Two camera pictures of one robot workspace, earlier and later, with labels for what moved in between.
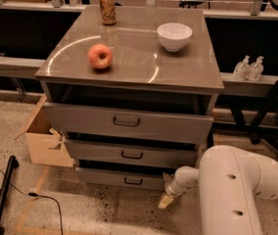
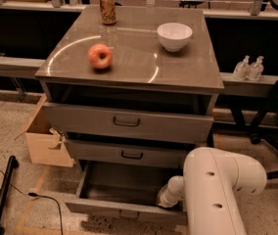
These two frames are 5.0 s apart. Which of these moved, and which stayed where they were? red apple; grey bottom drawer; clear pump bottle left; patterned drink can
Moved: grey bottom drawer
Stayed: red apple; patterned drink can; clear pump bottle left
